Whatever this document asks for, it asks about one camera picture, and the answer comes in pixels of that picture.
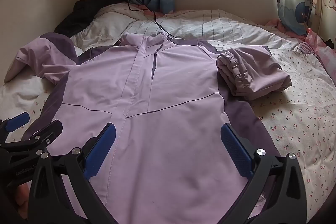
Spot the black clothing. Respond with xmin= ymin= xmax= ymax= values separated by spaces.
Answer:
xmin=54 ymin=0 xmax=132 ymax=39

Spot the black cable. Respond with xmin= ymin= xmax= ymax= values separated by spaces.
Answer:
xmin=121 ymin=0 xmax=184 ymax=41

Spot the striped white quilt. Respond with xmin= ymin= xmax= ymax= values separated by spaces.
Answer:
xmin=125 ymin=9 xmax=298 ymax=44

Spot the pink plastic bag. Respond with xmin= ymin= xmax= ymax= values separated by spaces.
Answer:
xmin=299 ymin=28 xmax=336 ymax=75

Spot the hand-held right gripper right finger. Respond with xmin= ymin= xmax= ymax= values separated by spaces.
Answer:
xmin=220 ymin=123 xmax=307 ymax=224

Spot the white fluffy blanket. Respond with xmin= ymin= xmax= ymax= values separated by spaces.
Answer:
xmin=70 ymin=2 xmax=148 ymax=52

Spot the pink cloth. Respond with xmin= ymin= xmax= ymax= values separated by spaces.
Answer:
xmin=266 ymin=18 xmax=308 ymax=39

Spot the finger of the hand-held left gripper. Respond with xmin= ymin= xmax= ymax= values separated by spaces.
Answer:
xmin=0 ymin=112 xmax=30 ymax=144
xmin=23 ymin=119 xmax=64 ymax=148

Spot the purple jacket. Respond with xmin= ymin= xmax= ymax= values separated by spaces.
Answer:
xmin=4 ymin=32 xmax=293 ymax=224

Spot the person's left hand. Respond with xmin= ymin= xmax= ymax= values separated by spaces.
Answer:
xmin=7 ymin=181 xmax=30 ymax=215

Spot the cherry print bed sheet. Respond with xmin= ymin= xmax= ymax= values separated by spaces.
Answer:
xmin=0 ymin=38 xmax=332 ymax=224

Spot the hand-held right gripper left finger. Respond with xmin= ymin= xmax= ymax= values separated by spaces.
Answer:
xmin=28 ymin=122 xmax=117 ymax=224

